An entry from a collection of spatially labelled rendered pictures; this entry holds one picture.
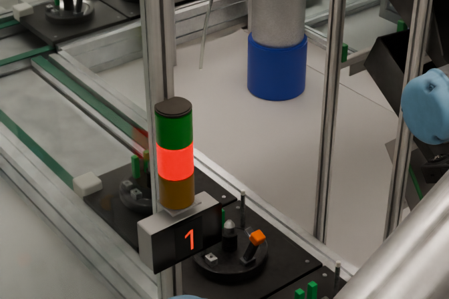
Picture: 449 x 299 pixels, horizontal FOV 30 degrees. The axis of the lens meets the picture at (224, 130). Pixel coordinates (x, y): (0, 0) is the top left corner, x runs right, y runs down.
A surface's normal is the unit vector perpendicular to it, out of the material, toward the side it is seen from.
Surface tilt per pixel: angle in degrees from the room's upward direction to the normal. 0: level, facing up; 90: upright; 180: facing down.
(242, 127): 0
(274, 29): 90
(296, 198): 0
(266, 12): 90
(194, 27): 90
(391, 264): 21
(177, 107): 0
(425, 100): 90
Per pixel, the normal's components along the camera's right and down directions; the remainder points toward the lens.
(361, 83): 0.00, -0.84
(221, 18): 0.62, 0.43
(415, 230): -0.37, -0.71
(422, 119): -0.83, 0.30
